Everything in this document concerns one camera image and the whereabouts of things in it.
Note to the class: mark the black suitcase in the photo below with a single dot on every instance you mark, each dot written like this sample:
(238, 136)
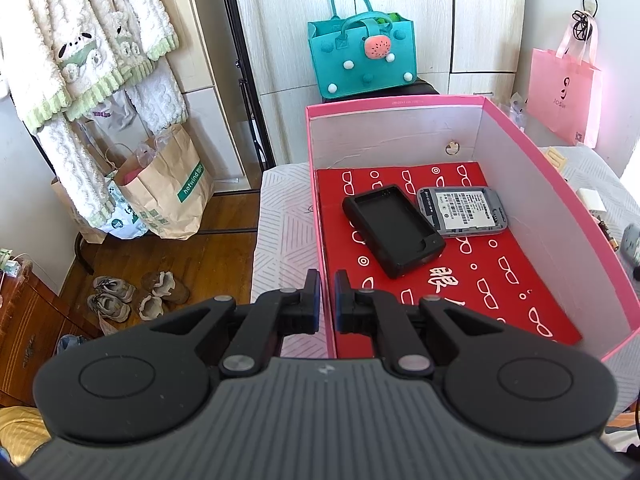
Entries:
(416, 88)

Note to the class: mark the white fleece robe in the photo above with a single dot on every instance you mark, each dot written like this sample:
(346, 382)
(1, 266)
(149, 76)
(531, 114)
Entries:
(62, 59)

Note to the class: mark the teal felt tote bag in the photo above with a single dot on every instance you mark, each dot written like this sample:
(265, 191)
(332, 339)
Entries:
(366, 52)

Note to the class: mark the white green plastic bag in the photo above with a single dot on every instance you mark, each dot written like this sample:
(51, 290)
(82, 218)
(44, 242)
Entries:
(124, 223)

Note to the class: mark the white charger adapter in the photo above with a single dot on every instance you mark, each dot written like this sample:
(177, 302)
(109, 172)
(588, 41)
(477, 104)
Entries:
(592, 200)

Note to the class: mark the black silicone case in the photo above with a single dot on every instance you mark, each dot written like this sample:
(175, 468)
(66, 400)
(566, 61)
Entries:
(394, 230)

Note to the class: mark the pink paper bag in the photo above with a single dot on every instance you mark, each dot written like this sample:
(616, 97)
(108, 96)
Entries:
(565, 86)

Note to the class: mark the wooden cabinet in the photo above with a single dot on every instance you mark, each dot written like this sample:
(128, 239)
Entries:
(33, 320)

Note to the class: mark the cream hair claw clip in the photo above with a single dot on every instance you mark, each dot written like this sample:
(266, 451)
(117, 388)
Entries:
(556, 159)

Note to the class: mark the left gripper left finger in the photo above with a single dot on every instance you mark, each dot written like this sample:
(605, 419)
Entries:
(256, 331)

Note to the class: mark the black clothes rack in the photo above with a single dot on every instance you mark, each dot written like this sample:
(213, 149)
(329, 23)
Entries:
(248, 89)

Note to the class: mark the pink cardboard box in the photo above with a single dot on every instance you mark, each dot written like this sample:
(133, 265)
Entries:
(557, 234)

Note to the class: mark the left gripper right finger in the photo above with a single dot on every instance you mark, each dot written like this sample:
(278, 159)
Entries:
(379, 316)

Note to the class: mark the white wardrobe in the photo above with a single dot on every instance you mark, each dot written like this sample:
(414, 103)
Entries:
(303, 52)

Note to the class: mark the grey sneakers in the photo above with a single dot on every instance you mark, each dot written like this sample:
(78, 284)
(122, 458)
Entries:
(111, 298)

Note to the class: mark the brown slippers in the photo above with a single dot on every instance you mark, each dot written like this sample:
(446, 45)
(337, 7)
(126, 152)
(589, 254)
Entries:
(160, 288)

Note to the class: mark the brown paper bag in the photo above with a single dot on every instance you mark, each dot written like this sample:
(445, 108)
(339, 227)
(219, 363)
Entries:
(166, 184)

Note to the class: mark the grey battery case with label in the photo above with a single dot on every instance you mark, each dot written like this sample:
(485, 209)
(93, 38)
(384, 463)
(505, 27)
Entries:
(456, 211)

